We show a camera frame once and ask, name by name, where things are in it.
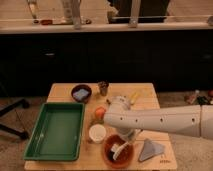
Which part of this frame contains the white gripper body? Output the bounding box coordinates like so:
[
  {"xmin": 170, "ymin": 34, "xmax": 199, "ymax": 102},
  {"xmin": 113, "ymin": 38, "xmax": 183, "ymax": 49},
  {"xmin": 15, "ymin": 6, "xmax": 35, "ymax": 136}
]
[{"xmin": 118, "ymin": 130, "xmax": 141, "ymax": 143}]

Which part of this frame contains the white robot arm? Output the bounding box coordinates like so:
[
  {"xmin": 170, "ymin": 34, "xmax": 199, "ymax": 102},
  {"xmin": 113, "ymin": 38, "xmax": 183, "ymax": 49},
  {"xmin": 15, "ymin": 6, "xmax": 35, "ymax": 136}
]
[{"xmin": 104, "ymin": 96, "xmax": 213, "ymax": 141}]

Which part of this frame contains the orange fruit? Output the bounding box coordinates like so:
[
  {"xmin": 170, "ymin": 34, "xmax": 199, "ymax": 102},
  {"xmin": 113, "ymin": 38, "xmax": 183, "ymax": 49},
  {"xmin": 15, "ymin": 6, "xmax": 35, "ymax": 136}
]
[{"xmin": 95, "ymin": 107, "xmax": 106, "ymax": 119}]

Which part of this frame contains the black chair base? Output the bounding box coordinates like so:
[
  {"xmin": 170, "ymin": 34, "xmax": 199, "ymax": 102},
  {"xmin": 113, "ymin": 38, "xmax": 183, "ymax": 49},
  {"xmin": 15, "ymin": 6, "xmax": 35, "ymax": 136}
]
[{"xmin": 0, "ymin": 98, "xmax": 31, "ymax": 141}]

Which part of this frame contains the blue sponge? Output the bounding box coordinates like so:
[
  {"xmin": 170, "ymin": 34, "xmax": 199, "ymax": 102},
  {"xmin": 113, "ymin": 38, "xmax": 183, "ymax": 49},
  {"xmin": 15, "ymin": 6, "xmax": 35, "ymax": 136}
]
[{"xmin": 73, "ymin": 89, "xmax": 89, "ymax": 101}]

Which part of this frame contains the red bowl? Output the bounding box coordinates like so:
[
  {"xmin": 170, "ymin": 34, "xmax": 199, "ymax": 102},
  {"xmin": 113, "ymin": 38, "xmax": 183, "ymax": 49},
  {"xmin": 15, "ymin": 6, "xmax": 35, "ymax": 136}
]
[{"xmin": 102, "ymin": 134, "xmax": 134, "ymax": 169}]

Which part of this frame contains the dark purple bowl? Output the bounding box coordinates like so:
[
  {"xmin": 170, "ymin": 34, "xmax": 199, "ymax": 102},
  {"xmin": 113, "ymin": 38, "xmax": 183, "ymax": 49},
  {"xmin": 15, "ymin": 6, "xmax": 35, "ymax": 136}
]
[{"xmin": 71, "ymin": 84, "xmax": 92, "ymax": 103}]

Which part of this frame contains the wooden table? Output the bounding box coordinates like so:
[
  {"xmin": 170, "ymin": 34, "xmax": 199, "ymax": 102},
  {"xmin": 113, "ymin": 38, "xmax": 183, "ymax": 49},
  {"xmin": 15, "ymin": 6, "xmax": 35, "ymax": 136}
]
[{"xmin": 23, "ymin": 82, "xmax": 179, "ymax": 171}]

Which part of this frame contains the green plastic tray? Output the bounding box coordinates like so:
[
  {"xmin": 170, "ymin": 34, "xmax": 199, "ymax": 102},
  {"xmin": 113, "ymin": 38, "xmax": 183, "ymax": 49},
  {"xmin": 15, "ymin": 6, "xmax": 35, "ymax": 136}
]
[{"xmin": 24, "ymin": 102, "xmax": 85, "ymax": 161}]

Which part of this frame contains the grey folded cloth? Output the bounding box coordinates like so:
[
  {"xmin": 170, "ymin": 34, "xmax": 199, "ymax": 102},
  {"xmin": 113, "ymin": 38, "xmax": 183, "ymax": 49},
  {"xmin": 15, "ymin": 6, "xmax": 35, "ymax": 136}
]
[{"xmin": 138, "ymin": 139, "xmax": 165, "ymax": 162}]

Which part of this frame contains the white cup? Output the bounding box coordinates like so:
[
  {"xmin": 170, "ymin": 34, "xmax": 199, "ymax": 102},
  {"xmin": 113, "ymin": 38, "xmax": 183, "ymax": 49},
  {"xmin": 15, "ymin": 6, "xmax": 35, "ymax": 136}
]
[{"xmin": 89, "ymin": 124, "xmax": 106, "ymax": 143}]

